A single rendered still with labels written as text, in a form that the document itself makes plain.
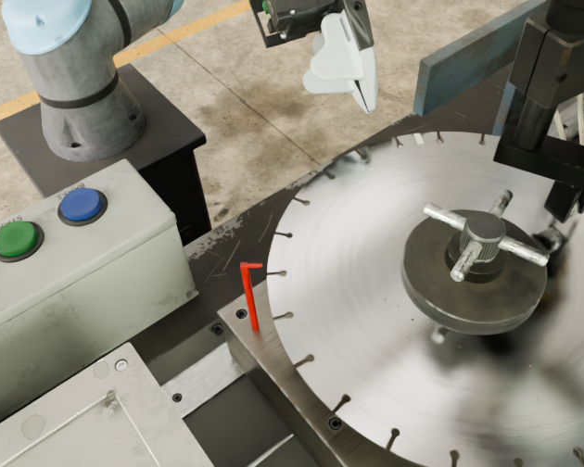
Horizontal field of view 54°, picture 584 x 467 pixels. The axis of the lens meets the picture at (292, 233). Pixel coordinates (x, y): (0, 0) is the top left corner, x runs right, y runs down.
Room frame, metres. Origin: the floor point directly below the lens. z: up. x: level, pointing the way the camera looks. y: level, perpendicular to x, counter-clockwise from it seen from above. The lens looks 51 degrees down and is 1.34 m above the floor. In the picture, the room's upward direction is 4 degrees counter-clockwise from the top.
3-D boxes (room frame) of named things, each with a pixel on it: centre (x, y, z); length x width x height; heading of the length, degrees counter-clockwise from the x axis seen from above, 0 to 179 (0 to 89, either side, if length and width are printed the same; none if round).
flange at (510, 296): (0.26, -0.14, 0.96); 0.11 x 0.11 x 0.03
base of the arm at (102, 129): (0.71, 0.30, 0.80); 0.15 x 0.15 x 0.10
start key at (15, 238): (0.37, 0.27, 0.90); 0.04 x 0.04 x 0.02
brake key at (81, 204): (0.41, 0.21, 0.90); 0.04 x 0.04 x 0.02
